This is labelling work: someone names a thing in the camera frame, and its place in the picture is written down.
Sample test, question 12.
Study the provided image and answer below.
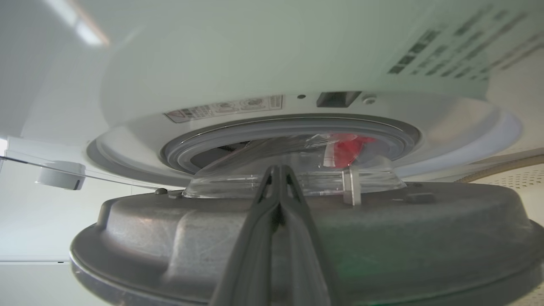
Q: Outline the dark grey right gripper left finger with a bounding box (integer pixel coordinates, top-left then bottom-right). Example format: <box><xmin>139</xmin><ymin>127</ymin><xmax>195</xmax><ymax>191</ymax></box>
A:
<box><xmin>210</xmin><ymin>165</ymin><xmax>282</xmax><ymax>306</ymax></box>

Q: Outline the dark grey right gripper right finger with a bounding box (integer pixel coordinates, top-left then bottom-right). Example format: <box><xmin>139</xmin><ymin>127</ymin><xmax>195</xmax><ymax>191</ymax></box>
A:
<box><xmin>274</xmin><ymin>165</ymin><xmax>340</xmax><ymax>306</ymax></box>

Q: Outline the red jersey with white trim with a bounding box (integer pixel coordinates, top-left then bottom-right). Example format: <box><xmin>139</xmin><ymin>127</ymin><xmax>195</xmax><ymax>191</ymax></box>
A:
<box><xmin>324</xmin><ymin>134</ymin><xmax>377</xmax><ymax>168</ymax></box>

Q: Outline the black glass washing machine door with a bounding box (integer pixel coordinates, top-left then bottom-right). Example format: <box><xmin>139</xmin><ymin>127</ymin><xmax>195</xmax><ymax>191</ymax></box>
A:
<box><xmin>70</xmin><ymin>136</ymin><xmax>544</xmax><ymax>306</ymax></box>

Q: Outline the grey rubber door gasket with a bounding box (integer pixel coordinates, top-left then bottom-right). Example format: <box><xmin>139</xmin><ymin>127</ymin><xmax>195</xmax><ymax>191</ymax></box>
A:
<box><xmin>161</xmin><ymin>114</ymin><xmax>421</xmax><ymax>175</ymax></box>

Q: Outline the white front-load washing machine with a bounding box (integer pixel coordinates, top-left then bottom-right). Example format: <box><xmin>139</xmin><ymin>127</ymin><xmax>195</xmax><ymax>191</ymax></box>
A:
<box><xmin>17</xmin><ymin>0</ymin><xmax>544</xmax><ymax>190</ymax></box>

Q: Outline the cream perforated laundry basket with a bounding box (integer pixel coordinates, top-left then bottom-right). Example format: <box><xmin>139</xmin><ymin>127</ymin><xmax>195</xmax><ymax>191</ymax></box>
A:
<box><xmin>457</xmin><ymin>154</ymin><xmax>544</xmax><ymax>226</ymax></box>

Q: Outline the small white round device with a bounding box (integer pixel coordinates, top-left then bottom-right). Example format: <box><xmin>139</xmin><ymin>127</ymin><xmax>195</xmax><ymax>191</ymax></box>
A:
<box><xmin>35</xmin><ymin>161</ymin><xmax>86</xmax><ymax>191</ymax></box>

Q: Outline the printed text label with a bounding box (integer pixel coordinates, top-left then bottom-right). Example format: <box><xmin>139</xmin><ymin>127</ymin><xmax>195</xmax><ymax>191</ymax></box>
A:
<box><xmin>388</xmin><ymin>4</ymin><xmax>544</xmax><ymax>81</ymax></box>

